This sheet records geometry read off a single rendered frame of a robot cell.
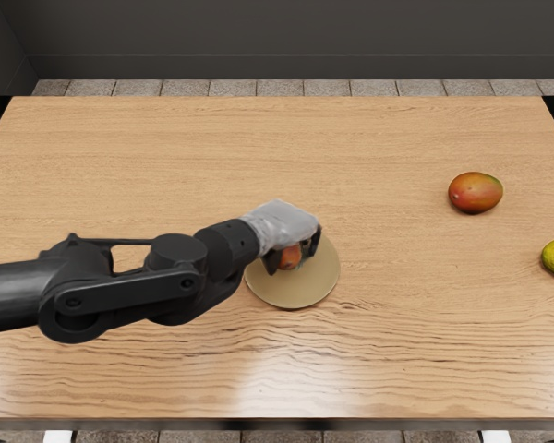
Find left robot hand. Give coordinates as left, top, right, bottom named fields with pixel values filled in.
left=237, top=198, right=323, bottom=277

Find small orange red fruit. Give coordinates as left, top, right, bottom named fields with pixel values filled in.
left=278, top=244, right=304, bottom=271

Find round tan plate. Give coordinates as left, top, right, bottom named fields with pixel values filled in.
left=243, top=234, right=342, bottom=311

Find red green mango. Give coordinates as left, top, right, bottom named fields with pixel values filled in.
left=447, top=171, right=505, bottom=215

